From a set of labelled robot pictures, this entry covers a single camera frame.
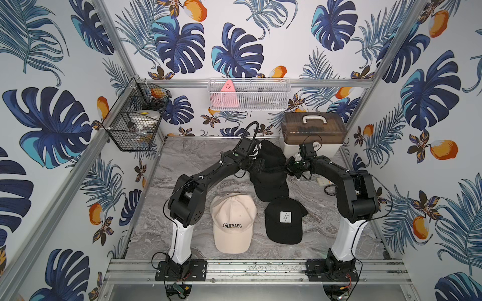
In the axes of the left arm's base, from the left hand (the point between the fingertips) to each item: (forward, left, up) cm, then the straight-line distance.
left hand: (258, 161), depth 92 cm
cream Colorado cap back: (-28, +10, -2) cm, 29 cm away
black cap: (-3, -6, -10) cm, 12 cm away
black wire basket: (+3, +56, +17) cm, 59 cm away
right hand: (+3, -13, -8) cm, 16 cm away
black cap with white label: (-24, -12, -9) cm, 29 cm away
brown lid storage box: (+20, -35, +5) cm, 40 cm away
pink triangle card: (+22, +17, +21) cm, 35 cm away
